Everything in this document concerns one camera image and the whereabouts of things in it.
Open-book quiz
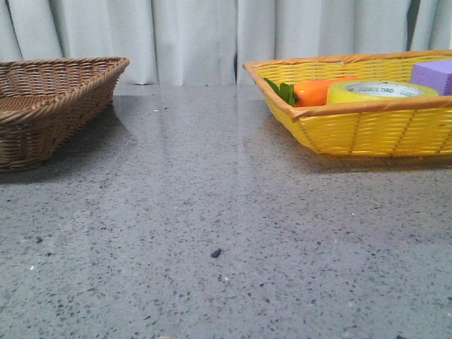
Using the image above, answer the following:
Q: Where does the yellow-green tape roll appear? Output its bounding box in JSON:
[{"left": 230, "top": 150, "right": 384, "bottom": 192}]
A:
[{"left": 326, "top": 80, "right": 439, "bottom": 104}]

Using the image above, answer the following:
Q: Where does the orange toy carrot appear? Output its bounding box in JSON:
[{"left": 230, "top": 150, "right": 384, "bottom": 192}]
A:
[{"left": 264, "top": 77, "right": 356, "bottom": 107}]

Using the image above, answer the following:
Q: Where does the white curtain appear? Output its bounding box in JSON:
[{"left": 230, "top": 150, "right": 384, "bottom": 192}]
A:
[{"left": 1, "top": 1, "right": 451, "bottom": 85}]

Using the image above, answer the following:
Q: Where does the brown wicker basket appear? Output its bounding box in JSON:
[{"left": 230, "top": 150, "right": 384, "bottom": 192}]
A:
[{"left": 1, "top": 56, "right": 130, "bottom": 172}]

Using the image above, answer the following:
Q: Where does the yellow woven basket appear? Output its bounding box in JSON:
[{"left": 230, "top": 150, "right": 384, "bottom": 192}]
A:
[{"left": 243, "top": 49, "right": 451, "bottom": 157}]

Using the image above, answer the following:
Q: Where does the purple foam block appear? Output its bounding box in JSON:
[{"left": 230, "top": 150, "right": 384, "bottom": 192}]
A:
[{"left": 410, "top": 59, "right": 451, "bottom": 96}]

